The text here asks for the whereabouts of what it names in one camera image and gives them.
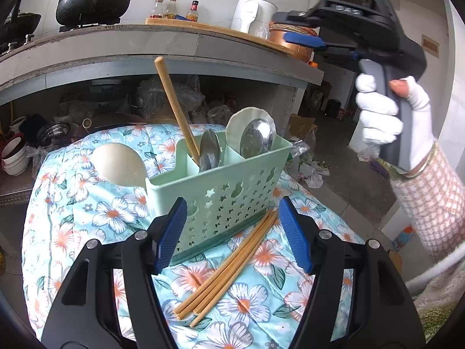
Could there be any cream fuzzy cloth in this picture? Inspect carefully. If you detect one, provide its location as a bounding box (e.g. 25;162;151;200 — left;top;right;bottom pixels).
405;242;465;339

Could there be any person's right forearm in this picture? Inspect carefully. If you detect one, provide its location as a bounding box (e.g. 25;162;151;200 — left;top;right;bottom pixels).
390;142;465;262

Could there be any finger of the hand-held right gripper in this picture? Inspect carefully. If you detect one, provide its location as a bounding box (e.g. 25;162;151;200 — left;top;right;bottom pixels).
272;7;321;27
284;31;359;59

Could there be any stack of white bowls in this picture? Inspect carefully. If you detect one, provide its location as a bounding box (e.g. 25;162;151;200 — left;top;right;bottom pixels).
1;133;30;176

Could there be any green label plastic bag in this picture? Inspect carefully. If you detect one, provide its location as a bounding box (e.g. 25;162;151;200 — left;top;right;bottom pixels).
291;140;310;161

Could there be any white plastic bag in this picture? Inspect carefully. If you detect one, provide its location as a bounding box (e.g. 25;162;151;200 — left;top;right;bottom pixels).
298;160;330;190

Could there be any white plastic rice ladle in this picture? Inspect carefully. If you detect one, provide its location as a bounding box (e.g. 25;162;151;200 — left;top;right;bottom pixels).
90;143;148;190

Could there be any small metal spoon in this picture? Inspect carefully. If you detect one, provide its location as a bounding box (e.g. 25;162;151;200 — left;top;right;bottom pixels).
199;129;222;173

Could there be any white electric appliance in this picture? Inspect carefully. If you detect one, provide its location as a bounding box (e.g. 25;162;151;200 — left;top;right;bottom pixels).
230;0;278;33

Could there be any black bin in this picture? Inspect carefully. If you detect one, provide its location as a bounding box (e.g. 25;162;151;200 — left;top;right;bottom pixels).
325;99;342;119

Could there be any gold bangle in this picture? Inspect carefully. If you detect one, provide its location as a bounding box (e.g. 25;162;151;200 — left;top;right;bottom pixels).
391;143;442;180

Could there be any clear plastic bag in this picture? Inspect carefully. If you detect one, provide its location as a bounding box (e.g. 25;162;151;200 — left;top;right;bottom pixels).
140;76;205;120

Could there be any cardboard box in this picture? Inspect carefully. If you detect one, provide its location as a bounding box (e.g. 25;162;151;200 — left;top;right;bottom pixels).
289;113;317;142

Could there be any black wok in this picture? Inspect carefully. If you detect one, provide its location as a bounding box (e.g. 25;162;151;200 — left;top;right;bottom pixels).
0;12;42;44

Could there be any green plastic utensil holder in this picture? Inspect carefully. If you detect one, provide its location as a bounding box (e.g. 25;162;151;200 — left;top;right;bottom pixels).
145;131;294;266

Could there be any large metal spoon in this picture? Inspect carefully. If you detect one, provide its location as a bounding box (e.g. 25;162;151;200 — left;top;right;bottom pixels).
240;118;275;159

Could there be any copper basin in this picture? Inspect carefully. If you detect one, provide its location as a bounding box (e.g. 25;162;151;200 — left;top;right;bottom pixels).
268;22;316;62

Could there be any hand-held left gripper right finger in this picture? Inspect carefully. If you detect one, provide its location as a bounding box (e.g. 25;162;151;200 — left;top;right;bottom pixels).
278;195;425;349

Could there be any steel bowl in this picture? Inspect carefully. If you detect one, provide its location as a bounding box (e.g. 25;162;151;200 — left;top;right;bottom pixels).
36;123;71;148

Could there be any white scalloped spoon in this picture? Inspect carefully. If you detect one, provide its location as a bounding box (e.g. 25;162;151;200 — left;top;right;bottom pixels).
226;106;277;153

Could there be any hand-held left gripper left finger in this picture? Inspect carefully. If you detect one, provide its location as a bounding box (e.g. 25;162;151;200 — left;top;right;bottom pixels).
42;197;189;349

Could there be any wooden counter board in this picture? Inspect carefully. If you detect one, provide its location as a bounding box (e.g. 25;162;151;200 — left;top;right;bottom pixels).
198;22;306;57

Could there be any floral blanket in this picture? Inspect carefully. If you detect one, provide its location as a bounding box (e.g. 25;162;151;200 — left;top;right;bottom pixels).
22;124;367;349

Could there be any colourful printed carton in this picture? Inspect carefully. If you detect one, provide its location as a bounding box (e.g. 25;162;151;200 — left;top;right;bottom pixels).
391;225;416;251

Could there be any person's right hand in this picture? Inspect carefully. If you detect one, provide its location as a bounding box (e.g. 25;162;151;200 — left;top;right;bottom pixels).
355;74;436;172

